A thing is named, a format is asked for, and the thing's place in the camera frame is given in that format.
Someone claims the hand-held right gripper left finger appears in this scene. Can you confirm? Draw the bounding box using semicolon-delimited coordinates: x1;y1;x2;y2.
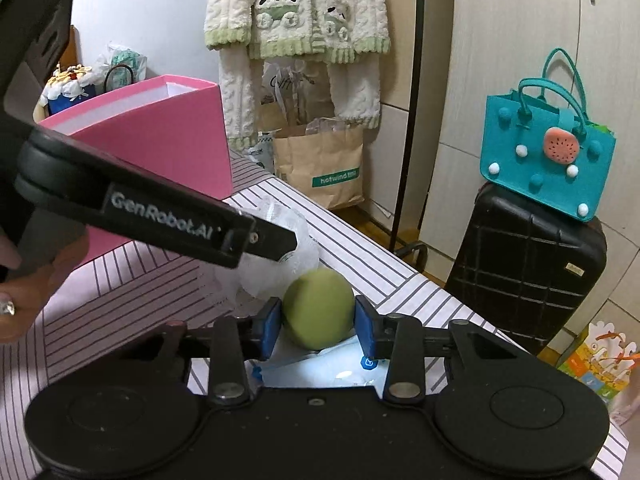
112;297;284;407

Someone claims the green round sponge ball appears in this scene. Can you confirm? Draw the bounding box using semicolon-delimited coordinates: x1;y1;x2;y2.
282;267;359;352

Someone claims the blue white wet wipes pack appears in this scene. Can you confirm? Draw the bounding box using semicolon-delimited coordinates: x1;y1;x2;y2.
252;332;391;390

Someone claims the colourful cartoon gift bag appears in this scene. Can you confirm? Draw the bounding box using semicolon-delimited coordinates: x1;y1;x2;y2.
557;319;640;406

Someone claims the teal felt tote bag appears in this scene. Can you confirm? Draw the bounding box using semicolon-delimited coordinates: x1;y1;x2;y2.
478;47;616;222

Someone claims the black hard suitcase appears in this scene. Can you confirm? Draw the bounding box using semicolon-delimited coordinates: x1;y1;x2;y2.
443;182;609;356

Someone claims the pink cardboard box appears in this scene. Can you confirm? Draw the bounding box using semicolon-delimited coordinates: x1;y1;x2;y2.
37;73;235;266

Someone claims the person's left hand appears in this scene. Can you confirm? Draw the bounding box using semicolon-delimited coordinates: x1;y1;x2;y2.
0;230;92;346

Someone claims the white plastic bag ball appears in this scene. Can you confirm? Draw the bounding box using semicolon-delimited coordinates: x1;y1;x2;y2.
209;194;321;319

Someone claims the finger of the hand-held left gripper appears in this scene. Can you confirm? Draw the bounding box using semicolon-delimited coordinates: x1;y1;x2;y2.
14;129;299;271

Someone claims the beige wardrobe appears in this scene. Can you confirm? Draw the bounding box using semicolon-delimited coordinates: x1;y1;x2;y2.
375;0;640;361

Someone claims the brown paper bag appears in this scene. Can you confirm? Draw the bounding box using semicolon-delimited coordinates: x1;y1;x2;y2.
272;122;366;211

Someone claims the pink striped bed sheet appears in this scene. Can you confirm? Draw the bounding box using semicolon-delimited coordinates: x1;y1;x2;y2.
0;147;629;480

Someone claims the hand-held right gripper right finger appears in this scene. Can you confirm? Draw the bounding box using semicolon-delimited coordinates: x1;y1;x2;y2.
354;295;521;404

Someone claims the white flower bouquet blue box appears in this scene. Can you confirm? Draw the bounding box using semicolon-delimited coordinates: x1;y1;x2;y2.
40;62;99;116

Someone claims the black clothes rack pole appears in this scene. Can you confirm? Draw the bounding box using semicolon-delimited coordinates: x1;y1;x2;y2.
389;0;429;262

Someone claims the white green plastic bag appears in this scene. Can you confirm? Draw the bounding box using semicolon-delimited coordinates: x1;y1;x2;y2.
92;42;149;95

